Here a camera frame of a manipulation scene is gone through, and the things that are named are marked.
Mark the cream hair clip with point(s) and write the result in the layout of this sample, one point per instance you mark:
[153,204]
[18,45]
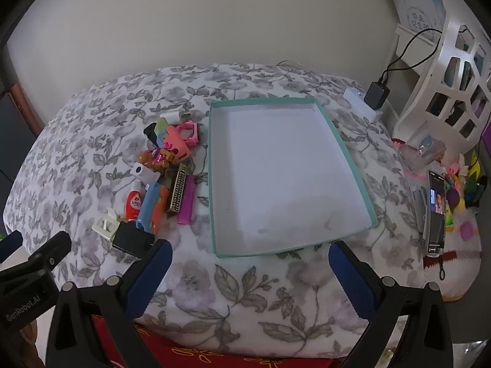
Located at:
[103,226]

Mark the pink watch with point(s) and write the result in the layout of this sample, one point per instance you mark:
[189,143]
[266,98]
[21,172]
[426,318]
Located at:
[188,126]

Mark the grey floral blanket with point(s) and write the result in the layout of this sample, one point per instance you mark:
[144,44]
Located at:
[230,287]

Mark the black toy car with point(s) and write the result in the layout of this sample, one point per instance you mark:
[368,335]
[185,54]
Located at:
[150,132]

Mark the dark furniture with brown edge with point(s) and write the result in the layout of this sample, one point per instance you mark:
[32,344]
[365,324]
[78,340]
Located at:
[7,122]

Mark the large coral blue utility knife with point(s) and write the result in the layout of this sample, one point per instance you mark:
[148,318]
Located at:
[177,145]

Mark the brown dog toy figure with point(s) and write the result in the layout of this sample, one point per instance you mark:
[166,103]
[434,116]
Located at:
[153,158]

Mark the pile of colourful toys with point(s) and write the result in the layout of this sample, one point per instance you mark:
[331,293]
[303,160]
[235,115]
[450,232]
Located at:
[464,191]

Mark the clear plastic bag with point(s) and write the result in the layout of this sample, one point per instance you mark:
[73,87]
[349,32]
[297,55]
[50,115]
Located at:
[422,151]

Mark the black rectangular block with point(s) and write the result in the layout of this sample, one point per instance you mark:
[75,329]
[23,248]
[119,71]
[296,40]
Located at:
[130,237]

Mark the pale blue booklet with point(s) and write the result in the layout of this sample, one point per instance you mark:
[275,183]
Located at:
[418,7]

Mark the teal-edged white box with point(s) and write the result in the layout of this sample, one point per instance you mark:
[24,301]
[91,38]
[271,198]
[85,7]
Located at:
[276,168]

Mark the white power strip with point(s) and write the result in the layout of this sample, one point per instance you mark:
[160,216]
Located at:
[355,97]

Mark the purple lighter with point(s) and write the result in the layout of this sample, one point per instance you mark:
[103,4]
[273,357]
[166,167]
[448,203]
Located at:
[187,203]

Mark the pink crocheted mat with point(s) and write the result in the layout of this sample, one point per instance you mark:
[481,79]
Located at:
[460,260]

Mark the smartphone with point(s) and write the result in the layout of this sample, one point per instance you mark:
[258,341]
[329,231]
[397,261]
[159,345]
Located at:
[435,218]

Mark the black charger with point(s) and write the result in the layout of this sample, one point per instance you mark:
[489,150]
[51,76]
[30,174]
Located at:
[376,96]

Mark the white plastic roller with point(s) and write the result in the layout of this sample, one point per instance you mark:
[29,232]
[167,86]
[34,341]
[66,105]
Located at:
[139,170]

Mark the red patterned cloth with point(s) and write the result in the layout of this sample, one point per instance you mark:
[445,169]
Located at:
[214,354]

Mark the red glue bottle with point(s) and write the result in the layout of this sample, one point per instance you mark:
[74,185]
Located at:
[134,205]

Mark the white plug adapter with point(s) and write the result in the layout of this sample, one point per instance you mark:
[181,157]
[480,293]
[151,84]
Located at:
[172,117]

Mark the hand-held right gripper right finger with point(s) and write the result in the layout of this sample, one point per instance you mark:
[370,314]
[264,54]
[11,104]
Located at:
[353,287]

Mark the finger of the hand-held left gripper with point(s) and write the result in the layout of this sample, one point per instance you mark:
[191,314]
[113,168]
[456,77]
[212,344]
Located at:
[53,249]
[11,243]

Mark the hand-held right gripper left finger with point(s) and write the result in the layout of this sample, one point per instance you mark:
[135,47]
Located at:
[147,287]

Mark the small orange blue utility knife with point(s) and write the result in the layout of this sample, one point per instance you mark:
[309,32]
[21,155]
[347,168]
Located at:
[147,203]

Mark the gold patterned lighter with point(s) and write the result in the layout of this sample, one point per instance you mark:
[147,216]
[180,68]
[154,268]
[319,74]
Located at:
[177,189]

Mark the white cutout shelf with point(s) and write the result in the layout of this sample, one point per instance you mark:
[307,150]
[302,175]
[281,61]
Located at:
[422,84]

